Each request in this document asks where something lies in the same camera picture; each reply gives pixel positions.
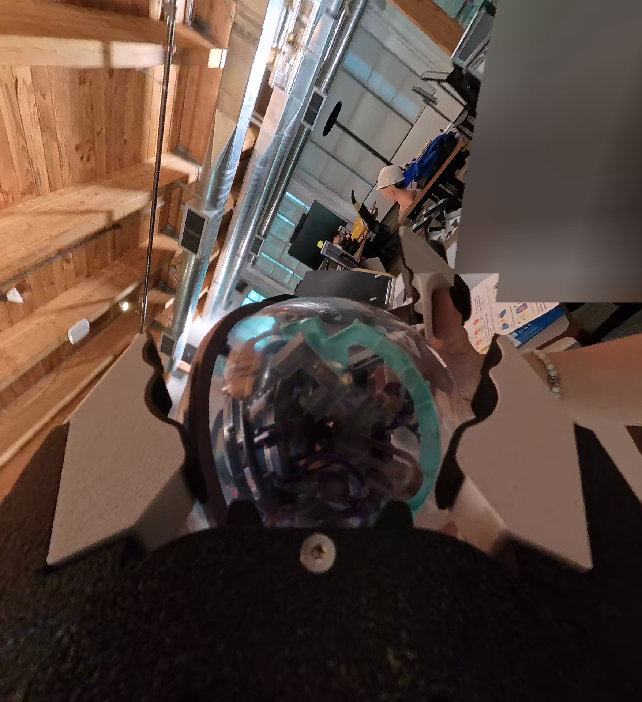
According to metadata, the person's right forearm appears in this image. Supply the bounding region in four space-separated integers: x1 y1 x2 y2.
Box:
557 328 642 430

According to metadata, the black monitor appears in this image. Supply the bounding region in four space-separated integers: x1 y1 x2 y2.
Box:
287 199 350 271

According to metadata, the round metal duct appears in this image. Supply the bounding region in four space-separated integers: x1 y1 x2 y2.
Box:
164 0 280 376

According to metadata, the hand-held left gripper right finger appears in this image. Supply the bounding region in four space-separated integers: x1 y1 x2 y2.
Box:
433 335 595 574

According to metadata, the blue jacket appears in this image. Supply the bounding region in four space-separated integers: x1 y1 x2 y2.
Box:
405 131 460 183

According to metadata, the printed instruction sheet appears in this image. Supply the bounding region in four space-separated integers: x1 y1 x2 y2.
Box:
463 274 560 353

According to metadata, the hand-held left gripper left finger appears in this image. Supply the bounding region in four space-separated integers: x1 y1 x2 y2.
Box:
45 333 209 568

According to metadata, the person's right hand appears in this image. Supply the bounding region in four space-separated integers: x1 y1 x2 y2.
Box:
428 285 498 408

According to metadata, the white bead bracelet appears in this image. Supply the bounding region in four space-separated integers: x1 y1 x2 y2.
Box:
532 348 564 398

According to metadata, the clear plastic maze ball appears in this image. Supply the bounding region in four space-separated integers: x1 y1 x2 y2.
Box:
183 296 456 528

